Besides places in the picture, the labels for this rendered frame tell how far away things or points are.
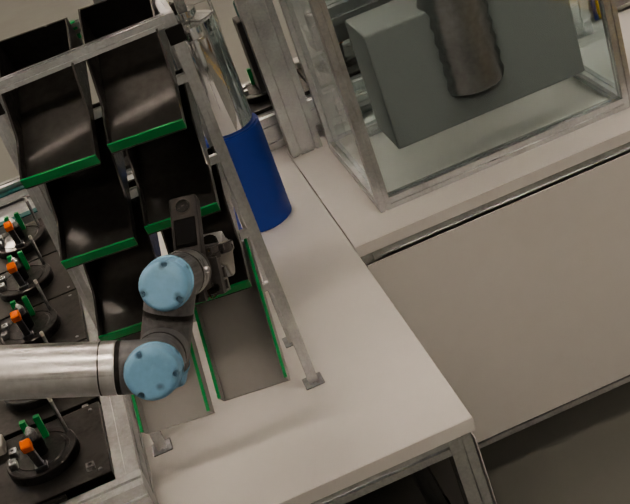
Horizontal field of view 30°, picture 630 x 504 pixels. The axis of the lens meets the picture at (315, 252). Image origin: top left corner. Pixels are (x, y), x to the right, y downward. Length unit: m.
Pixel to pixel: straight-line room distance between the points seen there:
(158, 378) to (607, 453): 1.91
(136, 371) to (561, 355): 1.72
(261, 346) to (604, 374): 1.28
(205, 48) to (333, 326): 0.73
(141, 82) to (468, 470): 0.92
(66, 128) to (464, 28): 1.09
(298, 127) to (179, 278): 1.60
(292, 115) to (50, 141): 1.32
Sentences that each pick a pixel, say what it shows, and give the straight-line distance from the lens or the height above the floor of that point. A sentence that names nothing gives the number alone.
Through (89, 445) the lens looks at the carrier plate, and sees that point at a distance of 2.26.
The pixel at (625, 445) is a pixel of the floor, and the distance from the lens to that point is 3.29.
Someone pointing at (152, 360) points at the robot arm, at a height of 1.40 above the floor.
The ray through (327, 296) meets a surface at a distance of 2.58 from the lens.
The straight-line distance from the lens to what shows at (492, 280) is 2.90.
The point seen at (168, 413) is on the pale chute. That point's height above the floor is 1.01.
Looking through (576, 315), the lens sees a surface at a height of 0.42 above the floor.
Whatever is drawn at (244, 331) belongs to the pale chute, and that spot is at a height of 1.07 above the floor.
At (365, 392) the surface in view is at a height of 0.86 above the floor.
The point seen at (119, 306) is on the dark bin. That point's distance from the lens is 2.11.
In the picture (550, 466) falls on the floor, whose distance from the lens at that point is 3.28.
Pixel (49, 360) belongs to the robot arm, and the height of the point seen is 1.43.
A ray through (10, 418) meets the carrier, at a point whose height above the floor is 0.97.
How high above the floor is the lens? 2.20
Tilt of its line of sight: 29 degrees down
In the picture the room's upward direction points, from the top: 20 degrees counter-clockwise
